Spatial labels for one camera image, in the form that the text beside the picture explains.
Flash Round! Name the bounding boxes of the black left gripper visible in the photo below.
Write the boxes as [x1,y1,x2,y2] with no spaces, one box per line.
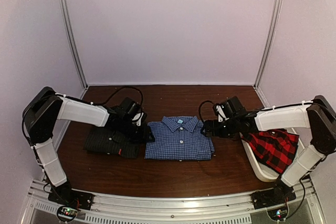
[119,119,155,145]

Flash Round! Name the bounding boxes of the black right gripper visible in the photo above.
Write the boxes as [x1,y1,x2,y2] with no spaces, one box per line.
[201,118,239,138]

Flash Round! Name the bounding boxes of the dark shirt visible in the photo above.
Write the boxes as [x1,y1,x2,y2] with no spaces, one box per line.
[83,126,140,159]

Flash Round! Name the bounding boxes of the blue plaid long sleeve shirt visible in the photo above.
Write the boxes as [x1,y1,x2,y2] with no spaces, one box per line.
[144,116,215,161]

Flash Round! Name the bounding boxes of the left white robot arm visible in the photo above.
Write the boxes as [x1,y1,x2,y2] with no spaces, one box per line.
[22,87,154,205]

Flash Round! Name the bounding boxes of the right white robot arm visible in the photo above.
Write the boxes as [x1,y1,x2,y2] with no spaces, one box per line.
[201,95,335,204]

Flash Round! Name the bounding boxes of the red black plaid shirt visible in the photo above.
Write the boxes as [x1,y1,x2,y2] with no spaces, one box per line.
[241,129,299,174]

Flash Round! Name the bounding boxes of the white plastic bin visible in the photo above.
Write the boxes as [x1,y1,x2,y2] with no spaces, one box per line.
[242,140,302,182]

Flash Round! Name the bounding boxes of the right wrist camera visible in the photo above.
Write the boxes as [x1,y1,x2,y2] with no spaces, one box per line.
[214,105,227,122]

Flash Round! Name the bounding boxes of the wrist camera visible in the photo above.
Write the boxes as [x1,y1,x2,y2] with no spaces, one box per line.
[214,105,227,122]
[132,112,147,126]

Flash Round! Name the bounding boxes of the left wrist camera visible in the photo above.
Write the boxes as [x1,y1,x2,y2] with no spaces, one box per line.
[132,112,147,126]

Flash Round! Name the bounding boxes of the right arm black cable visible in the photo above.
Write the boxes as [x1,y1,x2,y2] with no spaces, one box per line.
[198,100,316,219]

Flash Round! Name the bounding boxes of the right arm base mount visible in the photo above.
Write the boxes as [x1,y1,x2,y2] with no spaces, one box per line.
[251,187,296,221]

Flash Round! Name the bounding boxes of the front aluminium rail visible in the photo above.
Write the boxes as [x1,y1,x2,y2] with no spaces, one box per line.
[18,179,327,223]

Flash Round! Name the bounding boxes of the right aluminium frame post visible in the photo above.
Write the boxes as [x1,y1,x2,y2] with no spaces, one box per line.
[254,0,287,90]

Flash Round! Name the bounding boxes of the aluminium frame post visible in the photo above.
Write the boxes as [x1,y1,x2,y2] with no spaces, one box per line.
[254,0,287,90]
[59,0,88,89]

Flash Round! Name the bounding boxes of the left aluminium frame post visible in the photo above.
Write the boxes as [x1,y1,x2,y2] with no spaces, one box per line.
[59,0,88,89]

